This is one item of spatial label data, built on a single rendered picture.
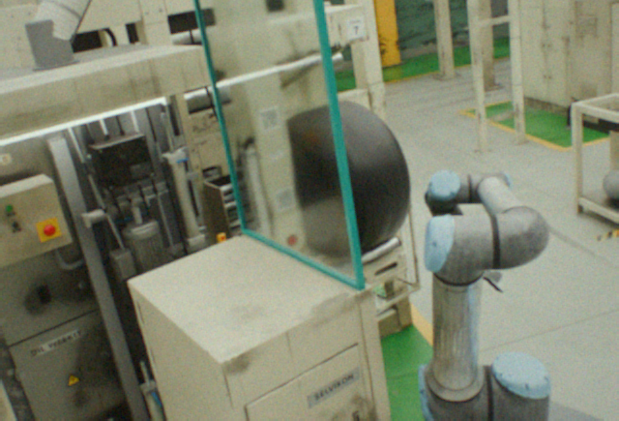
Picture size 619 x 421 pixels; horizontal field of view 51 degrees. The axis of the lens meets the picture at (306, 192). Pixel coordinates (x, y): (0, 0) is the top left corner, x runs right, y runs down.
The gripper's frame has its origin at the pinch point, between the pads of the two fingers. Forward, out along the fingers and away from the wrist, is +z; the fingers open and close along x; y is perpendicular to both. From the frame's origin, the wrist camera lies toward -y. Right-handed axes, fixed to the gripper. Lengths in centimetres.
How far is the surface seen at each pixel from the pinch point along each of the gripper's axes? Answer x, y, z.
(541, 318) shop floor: 126, -121, -8
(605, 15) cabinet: 379, -147, -247
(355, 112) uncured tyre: -5, -14, -80
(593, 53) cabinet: 389, -184, -234
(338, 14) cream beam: 6, -13, -127
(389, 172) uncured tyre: -1, -15, -55
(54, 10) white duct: -101, -1, -120
